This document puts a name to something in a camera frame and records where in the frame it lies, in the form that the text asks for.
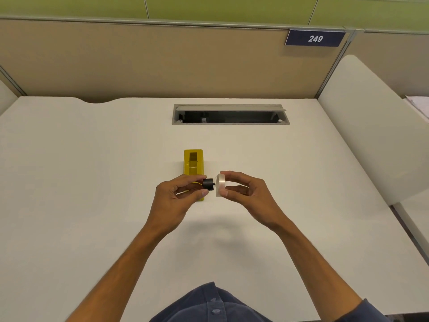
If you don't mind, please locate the person's left hand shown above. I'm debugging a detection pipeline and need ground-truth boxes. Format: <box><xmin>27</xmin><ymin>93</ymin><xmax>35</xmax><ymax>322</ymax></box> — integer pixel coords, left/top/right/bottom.
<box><xmin>147</xmin><ymin>174</ymin><xmax>210</xmax><ymax>236</ymax></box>

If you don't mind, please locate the person's right hand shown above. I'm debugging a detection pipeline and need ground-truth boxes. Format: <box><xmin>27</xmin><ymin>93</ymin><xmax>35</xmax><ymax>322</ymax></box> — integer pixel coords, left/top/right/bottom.
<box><xmin>219</xmin><ymin>170</ymin><xmax>286</xmax><ymax>232</ymax></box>

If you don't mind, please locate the clear tape roll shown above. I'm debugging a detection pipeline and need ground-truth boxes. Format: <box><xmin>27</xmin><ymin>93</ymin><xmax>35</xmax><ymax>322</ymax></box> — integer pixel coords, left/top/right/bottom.
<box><xmin>215</xmin><ymin>174</ymin><xmax>227</xmax><ymax>199</ymax></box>

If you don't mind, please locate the person's right forearm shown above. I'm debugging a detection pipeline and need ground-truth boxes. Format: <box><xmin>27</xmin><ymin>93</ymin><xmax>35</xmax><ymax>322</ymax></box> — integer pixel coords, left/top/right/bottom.
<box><xmin>272</xmin><ymin>216</ymin><xmax>365</xmax><ymax>322</ymax></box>

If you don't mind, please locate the person's left forearm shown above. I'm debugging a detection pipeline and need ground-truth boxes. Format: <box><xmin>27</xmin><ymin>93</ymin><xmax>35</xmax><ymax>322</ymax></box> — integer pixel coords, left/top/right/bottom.
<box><xmin>65</xmin><ymin>224</ymin><xmax>169</xmax><ymax>322</ymax></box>

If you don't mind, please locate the yellow tape dispenser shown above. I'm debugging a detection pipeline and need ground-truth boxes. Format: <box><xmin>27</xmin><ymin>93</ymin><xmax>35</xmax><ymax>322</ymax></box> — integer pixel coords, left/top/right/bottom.
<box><xmin>183</xmin><ymin>149</ymin><xmax>205</xmax><ymax>202</ymax></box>

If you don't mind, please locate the blue button shirt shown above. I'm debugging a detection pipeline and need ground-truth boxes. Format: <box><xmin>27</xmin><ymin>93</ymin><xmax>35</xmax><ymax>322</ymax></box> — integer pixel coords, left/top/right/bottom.
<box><xmin>149</xmin><ymin>282</ymin><xmax>391</xmax><ymax>322</ymax></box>

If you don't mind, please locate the wide beige partition panel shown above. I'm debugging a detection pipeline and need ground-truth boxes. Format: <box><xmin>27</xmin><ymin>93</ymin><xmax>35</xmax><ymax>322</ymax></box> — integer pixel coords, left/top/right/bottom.
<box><xmin>0</xmin><ymin>16</ymin><xmax>353</xmax><ymax>104</ymax></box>

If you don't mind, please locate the large white desk divider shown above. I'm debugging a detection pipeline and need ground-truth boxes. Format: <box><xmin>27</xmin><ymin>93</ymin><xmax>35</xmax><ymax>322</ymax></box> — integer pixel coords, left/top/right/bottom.
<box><xmin>317</xmin><ymin>54</ymin><xmax>429</xmax><ymax>207</ymax></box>

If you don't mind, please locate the dark blue number sign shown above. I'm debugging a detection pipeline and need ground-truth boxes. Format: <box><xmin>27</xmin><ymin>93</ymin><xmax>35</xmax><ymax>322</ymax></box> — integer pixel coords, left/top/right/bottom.
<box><xmin>285</xmin><ymin>29</ymin><xmax>346</xmax><ymax>47</ymax></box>

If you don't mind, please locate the stack of white papers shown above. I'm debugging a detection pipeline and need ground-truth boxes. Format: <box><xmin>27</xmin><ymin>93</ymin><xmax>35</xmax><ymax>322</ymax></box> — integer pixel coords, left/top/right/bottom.
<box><xmin>404</xmin><ymin>95</ymin><xmax>429</xmax><ymax>124</ymax></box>

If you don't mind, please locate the narrow beige partition panel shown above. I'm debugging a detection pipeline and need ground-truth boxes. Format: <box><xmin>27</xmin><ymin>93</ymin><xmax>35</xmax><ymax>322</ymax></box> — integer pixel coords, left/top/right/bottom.
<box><xmin>345</xmin><ymin>29</ymin><xmax>429</xmax><ymax>98</ymax></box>

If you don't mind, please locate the small white desk divider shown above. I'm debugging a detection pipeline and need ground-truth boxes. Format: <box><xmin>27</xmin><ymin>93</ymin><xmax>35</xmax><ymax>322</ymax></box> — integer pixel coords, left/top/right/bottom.
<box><xmin>0</xmin><ymin>80</ymin><xmax>18</xmax><ymax>116</ymax></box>

